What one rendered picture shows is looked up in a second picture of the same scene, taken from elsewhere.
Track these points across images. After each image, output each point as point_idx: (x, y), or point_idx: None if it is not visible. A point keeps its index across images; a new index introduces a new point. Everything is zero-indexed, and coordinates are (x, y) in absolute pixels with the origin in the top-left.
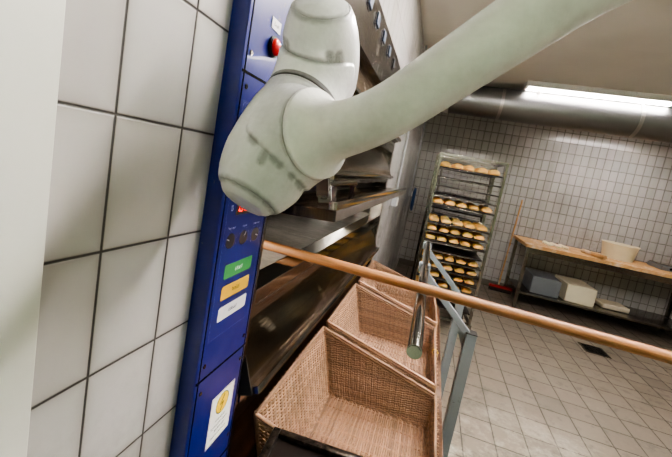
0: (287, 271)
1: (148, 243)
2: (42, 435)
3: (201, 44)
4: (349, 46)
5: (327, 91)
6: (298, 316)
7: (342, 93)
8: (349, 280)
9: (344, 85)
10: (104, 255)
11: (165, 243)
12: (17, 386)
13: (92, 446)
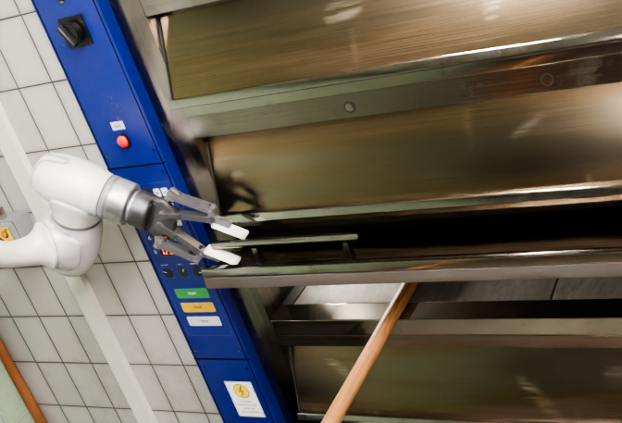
0: (339, 320)
1: (124, 263)
2: (119, 328)
3: (93, 159)
4: (41, 194)
5: (53, 217)
6: (425, 393)
7: (59, 217)
8: None
9: (56, 212)
10: (105, 265)
11: (135, 264)
12: (89, 304)
13: (149, 349)
